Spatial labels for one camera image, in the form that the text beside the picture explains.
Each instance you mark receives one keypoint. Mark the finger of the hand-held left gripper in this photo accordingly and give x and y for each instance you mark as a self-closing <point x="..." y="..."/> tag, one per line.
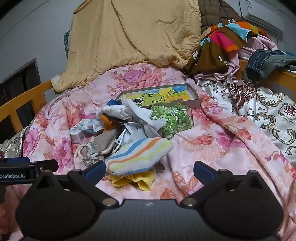
<point x="48" y="165"/>

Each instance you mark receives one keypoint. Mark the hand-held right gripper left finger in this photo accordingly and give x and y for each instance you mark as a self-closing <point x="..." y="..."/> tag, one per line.
<point x="94" y="172"/>

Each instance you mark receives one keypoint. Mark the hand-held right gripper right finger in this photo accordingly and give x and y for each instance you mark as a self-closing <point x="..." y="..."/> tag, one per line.
<point x="203" y="172"/>

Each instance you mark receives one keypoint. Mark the white printed diaper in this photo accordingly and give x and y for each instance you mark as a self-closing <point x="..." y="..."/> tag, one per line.
<point x="92" y="127"/>

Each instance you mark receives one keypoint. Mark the yellow cloth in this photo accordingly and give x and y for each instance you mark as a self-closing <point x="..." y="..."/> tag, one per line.
<point x="141" y="182"/>

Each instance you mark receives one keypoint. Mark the grey cardboard box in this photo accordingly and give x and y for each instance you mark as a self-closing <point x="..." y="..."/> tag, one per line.
<point x="194" y="103"/>

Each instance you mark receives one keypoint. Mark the grey cloth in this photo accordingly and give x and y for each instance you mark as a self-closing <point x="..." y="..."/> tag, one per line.
<point x="143" y="115"/>

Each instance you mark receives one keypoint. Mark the pink floral bedsheet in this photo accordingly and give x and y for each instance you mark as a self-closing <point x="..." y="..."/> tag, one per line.
<point x="219" y="150"/>

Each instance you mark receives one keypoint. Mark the silver ornate satin blanket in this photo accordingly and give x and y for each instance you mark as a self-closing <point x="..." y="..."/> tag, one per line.
<point x="11" y="141"/>
<point x="266" y="111"/>

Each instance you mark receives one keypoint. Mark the orange plastic item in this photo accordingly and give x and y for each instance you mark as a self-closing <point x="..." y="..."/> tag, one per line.
<point x="106" y="120"/>

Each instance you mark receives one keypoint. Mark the glass jar of green paper stars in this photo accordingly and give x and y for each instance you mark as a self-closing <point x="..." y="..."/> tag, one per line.
<point x="175" y="122"/>

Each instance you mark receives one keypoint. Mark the colourful cartoon drawing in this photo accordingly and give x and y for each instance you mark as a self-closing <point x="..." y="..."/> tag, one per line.
<point x="161" y="95"/>

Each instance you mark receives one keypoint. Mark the dark cabinet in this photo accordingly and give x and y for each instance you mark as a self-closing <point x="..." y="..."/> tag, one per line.
<point x="20" y="76"/>

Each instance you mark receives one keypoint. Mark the brown multicolour patchwork cloth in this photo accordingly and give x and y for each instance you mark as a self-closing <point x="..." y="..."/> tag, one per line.
<point x="212" y="53"/>

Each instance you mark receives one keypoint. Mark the wooden bed board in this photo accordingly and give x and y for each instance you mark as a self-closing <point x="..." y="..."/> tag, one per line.
<point x="284" y="81"/>

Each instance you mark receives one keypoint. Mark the teal cloth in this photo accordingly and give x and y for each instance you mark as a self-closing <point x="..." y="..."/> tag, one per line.
<point x="66" y="41"/>

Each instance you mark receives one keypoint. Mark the blue jeans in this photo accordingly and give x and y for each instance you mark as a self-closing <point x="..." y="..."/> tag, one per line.
<point x="263" y="62"/>

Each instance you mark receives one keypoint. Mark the lilac cloth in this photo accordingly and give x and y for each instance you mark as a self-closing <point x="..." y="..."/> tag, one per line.
<point x="254" y="46"/>

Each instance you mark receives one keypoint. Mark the beige yellow quilt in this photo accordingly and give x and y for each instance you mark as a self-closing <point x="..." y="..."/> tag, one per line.
<point x="120" y="34"/>

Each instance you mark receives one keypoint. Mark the brown quilted jacket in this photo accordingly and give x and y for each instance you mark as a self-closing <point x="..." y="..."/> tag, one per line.
<point x="215" y="11"/>

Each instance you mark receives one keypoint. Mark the white air conditioner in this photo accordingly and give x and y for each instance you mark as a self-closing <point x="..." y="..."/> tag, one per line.
<point x="259" y="11"/>

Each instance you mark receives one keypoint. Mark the wooden slatted bed rail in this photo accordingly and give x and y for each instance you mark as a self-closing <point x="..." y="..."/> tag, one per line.
<point x="23" y="97"/>

